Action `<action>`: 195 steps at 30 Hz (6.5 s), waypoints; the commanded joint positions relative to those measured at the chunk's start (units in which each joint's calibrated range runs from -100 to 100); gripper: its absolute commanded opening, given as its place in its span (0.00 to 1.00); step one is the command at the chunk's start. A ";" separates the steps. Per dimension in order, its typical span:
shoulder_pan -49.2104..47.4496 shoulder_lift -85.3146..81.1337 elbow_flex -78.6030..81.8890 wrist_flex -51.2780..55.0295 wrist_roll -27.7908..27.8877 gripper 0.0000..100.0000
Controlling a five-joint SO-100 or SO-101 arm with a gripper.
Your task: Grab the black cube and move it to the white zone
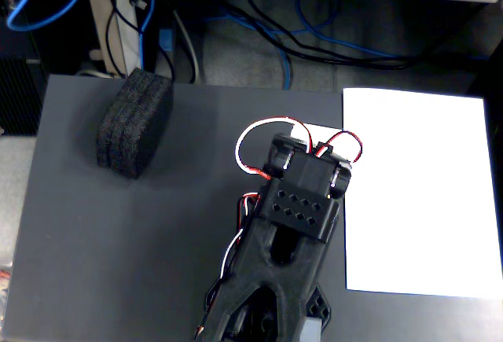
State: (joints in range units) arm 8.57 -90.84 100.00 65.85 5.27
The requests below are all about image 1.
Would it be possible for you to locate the black lattice robot base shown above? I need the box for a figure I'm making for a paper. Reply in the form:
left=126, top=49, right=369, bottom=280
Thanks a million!
left=304, top=283, right=332, bottom=342

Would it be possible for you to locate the black foam cube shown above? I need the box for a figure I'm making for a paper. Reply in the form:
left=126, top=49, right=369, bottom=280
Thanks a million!
left=96, top=67, right=175, bottom=180

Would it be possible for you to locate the long looped servo wire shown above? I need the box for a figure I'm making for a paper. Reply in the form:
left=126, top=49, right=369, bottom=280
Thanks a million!
left=234, top=116, right=314, bottom=181

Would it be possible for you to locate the thin black cable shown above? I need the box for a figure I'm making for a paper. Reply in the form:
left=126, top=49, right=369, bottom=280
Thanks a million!
left=105, top=0, right=176, bottom=83

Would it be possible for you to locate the small blue plastic block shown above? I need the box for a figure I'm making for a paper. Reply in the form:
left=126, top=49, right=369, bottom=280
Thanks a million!
left=159, top=28, right=174, bottom=53

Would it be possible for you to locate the white furniture leg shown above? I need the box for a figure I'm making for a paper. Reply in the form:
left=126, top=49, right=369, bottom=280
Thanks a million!
left=86, top=0, right=145, bottom=80

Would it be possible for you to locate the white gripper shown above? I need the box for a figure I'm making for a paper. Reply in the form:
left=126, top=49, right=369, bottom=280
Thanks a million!
left=290, top=123, right=343, bottom=142

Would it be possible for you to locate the dark grey work mat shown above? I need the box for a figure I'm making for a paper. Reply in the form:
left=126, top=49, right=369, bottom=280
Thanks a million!
left=0, top=74, right=503, bottom=342

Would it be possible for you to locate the long blue floor cable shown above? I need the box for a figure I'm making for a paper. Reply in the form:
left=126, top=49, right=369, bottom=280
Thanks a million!
left=204, top=0, right=398, bottom=91

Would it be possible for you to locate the black vented computer case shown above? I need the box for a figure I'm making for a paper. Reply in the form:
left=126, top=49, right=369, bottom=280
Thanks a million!
left=0, top=0, right=48, bottom=137

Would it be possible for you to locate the white paper sheet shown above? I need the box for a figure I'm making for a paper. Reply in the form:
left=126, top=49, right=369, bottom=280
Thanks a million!
left=342, top=87, right=503, bottom=300

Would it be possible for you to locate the blue cable beside leg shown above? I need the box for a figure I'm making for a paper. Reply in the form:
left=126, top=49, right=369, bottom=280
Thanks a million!
left=138, top=0, right=157, bottom=82

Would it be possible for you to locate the grey table clamp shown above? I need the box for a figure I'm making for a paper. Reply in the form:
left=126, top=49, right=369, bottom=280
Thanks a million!
left=301, top=317, right=322, bottom=342

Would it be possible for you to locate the long black floor cable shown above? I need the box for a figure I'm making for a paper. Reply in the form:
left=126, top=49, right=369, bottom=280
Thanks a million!
left=245, top=0, right=488, bottom=71

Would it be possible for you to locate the white cable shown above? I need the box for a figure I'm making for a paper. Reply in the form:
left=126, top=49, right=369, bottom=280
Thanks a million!
left=172, top=9, right=204, bottom=86

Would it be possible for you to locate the servo wire along arm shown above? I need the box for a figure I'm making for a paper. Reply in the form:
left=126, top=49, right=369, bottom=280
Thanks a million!
left=194, top=191, right=263, bottom=339

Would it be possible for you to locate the short looped servo wire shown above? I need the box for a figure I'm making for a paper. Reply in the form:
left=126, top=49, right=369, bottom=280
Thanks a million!
left=314, top=131, right=363, bottom=165

